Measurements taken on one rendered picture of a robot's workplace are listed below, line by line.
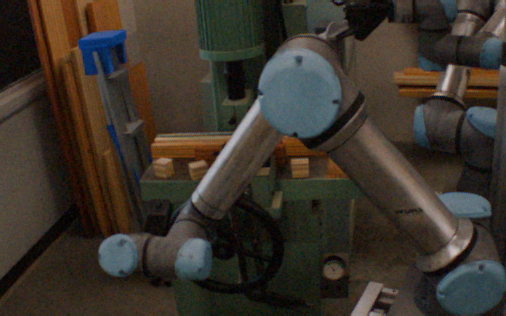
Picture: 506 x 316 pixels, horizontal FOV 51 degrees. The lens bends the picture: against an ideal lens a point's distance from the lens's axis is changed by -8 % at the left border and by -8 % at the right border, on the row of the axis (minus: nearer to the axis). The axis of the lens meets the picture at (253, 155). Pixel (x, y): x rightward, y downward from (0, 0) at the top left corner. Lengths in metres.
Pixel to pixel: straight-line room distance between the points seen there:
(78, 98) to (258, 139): 2.01
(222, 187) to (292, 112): 0.30
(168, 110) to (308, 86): 3.55
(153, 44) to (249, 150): 3.23
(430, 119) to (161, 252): 0.84
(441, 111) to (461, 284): 0.72
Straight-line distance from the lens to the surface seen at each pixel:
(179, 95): 4.22
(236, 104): 1.55
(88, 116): 2.94
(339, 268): 1.55
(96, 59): 2.34
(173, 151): 1.69
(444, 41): 1.40
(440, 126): 1.53
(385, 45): 3.86
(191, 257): 0.99
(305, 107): 0.78
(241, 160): 1.01
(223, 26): 1.47
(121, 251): 1.01
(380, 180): 0.85
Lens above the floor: 1.55
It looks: 23 degrees down
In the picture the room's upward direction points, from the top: 5 degrees counter-clockwise
